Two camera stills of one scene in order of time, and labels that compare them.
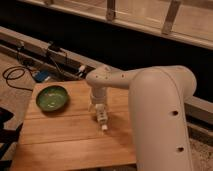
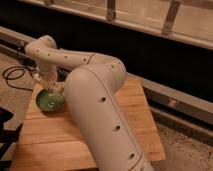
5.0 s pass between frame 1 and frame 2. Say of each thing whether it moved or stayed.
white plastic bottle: moved
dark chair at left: stayed
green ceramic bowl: stayed
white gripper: moved
